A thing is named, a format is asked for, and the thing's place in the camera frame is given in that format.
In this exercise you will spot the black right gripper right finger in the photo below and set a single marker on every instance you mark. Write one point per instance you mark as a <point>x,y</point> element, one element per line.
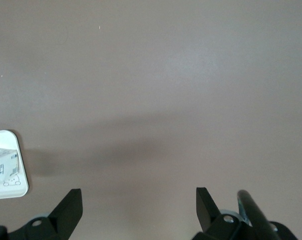
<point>208,215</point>

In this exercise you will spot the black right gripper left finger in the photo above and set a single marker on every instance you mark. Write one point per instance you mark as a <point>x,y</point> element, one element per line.
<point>65,212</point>

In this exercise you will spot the blue white milk carton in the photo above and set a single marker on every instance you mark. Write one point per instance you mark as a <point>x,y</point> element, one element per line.
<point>3,165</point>

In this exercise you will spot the white rectangular tray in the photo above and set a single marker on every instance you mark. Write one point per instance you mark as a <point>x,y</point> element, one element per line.
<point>5,191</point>

